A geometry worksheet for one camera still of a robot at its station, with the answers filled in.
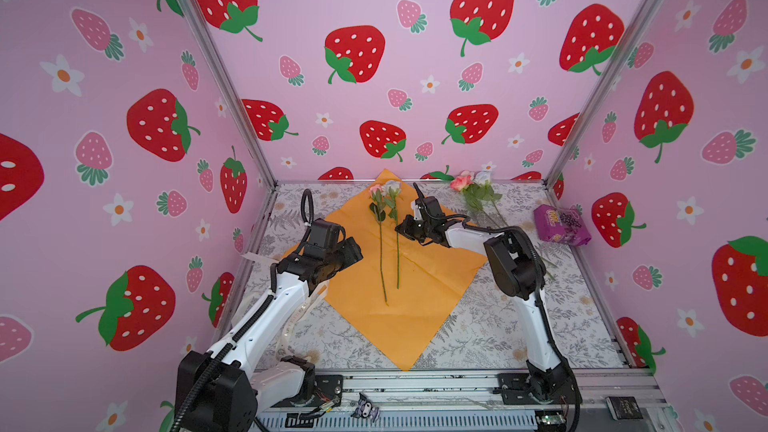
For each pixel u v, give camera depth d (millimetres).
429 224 842
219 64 855
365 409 695
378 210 1095
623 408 700
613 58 863
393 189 1104
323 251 614
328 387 747
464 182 1145
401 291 907
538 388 651
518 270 594
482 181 1175
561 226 1005
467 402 731
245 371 420
